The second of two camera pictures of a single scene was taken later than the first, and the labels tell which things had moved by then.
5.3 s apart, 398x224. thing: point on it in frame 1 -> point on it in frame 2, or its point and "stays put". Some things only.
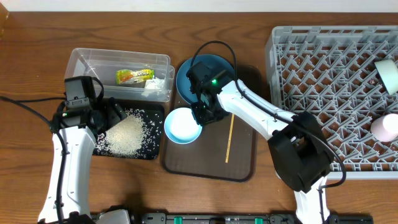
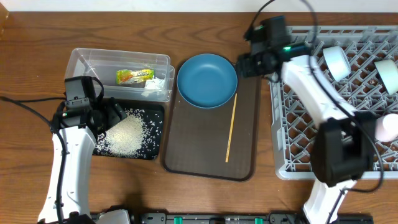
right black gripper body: x=203 y=115 -> x=254 y=66
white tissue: x=152 y=86 stays put
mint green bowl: x=388 y=70 stays put
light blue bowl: x=181 y=126 -> x=337 y=61
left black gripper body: x=108 y=115 stays put
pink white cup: x=385 y=127 stays put
